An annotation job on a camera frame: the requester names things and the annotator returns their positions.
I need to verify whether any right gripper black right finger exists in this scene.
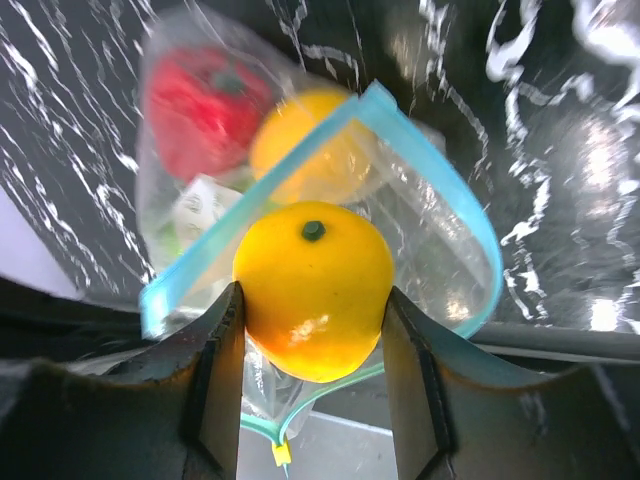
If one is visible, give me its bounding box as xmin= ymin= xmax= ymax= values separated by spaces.
xmin=382 ymin=289 xmax=639 ymax=479

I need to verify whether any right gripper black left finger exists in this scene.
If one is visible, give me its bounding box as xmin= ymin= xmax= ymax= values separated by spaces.
xmin=1 ymin=283 xmax=245 ymax=479

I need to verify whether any yellow fake lemon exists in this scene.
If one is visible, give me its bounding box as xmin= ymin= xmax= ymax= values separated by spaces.
xmin=233 ymin=201 xmax=394 ymax=383

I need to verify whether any clear zip top bag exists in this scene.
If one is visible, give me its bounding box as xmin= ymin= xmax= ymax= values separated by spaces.
xmin=136 ymin=3 xmax=502 ymax=468

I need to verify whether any orange fake mango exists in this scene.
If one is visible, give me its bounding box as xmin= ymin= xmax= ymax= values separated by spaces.
xmin=243 ymin=87 xmax=391 ymax=205

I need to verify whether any red fake bell pepper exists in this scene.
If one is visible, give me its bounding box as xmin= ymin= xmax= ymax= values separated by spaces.
xmin=146 ymin=46 xmax=274 ymax=183

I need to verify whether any white paper label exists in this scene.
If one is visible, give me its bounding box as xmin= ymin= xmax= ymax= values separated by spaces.
xmin=171 ymin=175 xmax=242 ymax=245

